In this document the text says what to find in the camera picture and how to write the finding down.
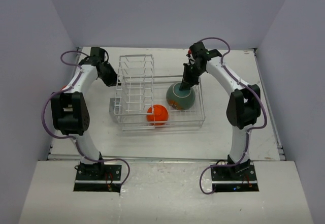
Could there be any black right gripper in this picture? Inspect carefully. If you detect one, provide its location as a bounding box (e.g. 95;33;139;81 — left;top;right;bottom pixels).
180;63;206;90

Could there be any large teal ceramic bowl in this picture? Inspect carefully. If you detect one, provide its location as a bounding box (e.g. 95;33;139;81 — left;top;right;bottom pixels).
166;82;196;110

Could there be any white wire dish rack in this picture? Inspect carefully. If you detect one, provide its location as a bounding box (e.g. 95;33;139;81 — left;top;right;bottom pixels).
109;54;205;131

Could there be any small orange bowl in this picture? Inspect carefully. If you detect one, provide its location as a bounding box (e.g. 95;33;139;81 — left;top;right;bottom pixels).
146;104;169;126

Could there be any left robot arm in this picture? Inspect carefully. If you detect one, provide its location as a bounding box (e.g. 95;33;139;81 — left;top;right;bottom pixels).
50;47;118;180

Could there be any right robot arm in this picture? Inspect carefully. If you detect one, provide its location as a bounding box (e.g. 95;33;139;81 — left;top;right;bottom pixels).
180;41;261;180

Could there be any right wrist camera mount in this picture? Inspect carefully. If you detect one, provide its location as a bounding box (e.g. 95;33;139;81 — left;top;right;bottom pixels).
186;50;193;59

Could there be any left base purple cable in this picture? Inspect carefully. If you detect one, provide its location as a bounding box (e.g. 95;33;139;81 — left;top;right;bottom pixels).
101;157;131;190

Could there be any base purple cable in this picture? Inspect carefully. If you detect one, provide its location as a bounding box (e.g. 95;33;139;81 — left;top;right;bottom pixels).
199;164;244;194
101;157;131;190

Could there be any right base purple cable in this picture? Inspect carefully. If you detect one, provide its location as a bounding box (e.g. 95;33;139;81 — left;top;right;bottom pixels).
199;164;244;194

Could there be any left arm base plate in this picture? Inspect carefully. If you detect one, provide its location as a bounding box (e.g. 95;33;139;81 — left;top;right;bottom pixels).
73;163;122;193

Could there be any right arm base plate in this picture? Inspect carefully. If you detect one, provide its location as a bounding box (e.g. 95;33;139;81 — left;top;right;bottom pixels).
211;163;259;193

